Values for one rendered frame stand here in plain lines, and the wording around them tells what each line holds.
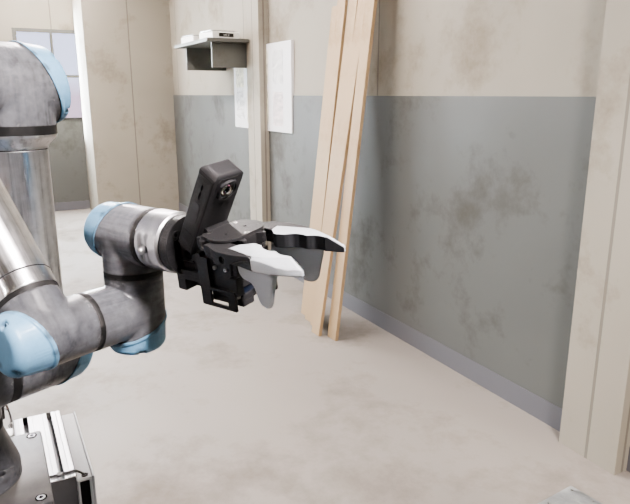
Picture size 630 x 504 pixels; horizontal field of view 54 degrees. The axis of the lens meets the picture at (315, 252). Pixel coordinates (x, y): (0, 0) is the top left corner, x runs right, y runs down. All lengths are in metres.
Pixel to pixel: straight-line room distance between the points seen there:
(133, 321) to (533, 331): 2.73
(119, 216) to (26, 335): 0.18
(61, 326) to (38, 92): 0.38
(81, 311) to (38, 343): 0.06
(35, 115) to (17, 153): 0.06
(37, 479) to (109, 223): 0.46
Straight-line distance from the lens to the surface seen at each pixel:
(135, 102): 8.83
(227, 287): 0.68
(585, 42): 3.08
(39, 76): 1.00
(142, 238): 0.76
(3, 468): 1.09
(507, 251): 3.39
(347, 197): 4.06
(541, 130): 3.20
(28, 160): 1.01
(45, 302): 0.77
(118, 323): 0.80
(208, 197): 0.66
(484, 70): 3.51
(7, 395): 1.05
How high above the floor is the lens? 1.61
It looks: 14 degrees down
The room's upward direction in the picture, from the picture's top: straight up
